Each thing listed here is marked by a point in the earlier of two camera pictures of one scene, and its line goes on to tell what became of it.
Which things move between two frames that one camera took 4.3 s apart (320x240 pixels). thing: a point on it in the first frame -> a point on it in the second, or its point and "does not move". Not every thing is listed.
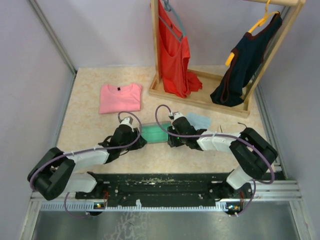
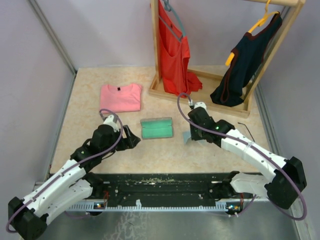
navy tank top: (249, 54) does not move
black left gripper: (140, 144) -> (130, 142)
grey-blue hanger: (168, 9) does not move
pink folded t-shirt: (120, 98) does not move
